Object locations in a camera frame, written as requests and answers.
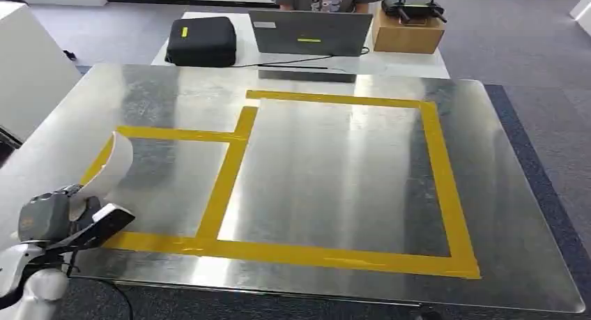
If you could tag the white curved plastic part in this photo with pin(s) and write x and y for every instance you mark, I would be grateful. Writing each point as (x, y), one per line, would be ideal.
(113, 165)

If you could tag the brown cardboard box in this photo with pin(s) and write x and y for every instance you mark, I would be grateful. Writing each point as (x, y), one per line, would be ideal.
(406, 37)

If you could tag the grey laptop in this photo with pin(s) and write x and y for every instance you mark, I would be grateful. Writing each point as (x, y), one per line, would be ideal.
(309, 31)

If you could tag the black zip case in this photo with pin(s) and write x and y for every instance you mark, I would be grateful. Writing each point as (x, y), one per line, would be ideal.
(201, 40)

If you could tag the white desk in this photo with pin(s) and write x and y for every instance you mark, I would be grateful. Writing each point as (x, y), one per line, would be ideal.
(397, 64)

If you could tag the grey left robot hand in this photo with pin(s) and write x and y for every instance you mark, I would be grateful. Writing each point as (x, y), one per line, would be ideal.
(44, 216)

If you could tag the white cabinet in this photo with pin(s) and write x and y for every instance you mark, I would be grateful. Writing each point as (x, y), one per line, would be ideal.
(32, 68)

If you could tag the yellow bench tape lines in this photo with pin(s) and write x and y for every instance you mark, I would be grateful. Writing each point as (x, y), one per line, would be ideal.
(323, 258)

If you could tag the black handheld controller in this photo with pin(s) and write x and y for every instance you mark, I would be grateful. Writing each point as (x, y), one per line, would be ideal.
(413, 7)

